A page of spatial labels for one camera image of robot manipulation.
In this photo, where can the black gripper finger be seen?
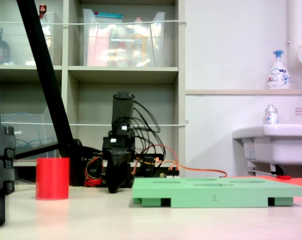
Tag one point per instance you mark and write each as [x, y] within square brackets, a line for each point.
[112, 180]
[125, 173]

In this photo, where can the red cylinder block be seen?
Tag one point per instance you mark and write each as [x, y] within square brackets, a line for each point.
[52, 178]

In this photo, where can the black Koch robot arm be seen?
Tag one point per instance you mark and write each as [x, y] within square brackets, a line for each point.
[122, 110]

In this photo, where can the green shape hole board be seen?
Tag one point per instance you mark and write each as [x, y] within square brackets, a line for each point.
[216, 192]

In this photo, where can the beige shelf unit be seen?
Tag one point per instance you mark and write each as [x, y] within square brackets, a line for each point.
[123, 72]

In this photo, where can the clear plastic file box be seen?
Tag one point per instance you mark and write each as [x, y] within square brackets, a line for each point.
[28, 130]

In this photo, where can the pink box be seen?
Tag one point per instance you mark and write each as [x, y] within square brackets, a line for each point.
[97, 47]

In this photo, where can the yellow bottle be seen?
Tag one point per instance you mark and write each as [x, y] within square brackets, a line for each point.
[138, 42]

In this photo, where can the clear plastic storage bin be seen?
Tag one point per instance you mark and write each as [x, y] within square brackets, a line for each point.
[160, 37]
[56, 37]

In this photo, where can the small clear sanitizer bottle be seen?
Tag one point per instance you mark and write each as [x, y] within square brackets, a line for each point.
[271, 116]

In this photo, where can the dark glass bottle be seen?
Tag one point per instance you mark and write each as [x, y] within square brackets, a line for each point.
[1, 50]

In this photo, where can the white sink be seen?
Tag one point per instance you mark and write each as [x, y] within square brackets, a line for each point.
[286, 145]

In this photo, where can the red capped bottle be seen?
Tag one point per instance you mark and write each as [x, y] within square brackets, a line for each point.
[42, 10]

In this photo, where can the white blue soap dispenser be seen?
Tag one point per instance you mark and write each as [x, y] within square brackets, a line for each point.
[278, 75]

